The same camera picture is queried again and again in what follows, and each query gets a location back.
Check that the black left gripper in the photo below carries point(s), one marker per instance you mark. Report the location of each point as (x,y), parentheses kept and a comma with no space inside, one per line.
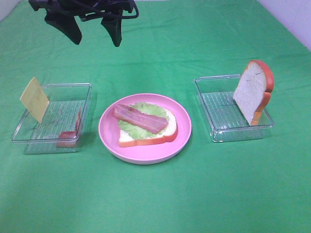
(60,14)

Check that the yellow toy cheese slice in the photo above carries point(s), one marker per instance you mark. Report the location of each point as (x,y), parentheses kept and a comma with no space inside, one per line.
(35,100)

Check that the green toy lettuce leaf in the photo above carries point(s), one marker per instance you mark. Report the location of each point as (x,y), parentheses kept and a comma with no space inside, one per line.
(137,132)

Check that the toy bacon strip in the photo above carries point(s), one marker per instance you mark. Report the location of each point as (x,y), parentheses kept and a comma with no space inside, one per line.
(69,138)
(151,123)

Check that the toy bread slice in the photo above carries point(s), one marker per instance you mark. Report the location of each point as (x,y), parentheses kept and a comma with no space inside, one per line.
(169,135)
(254,90)

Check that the clear left plastic tray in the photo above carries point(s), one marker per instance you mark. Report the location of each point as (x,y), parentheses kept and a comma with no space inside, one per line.
(65,102)

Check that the clear plastic tray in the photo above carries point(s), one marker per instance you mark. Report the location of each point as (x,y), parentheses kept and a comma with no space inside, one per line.
(65,102)
(224,120)

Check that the pink round plate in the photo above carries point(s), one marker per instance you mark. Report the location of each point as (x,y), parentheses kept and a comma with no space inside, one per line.
(109,131)

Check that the green tablecloth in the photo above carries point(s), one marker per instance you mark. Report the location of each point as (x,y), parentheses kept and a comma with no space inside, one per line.
(258,186)

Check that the clear right plastic tray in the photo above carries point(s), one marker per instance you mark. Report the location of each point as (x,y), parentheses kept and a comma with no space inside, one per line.
(224,120)

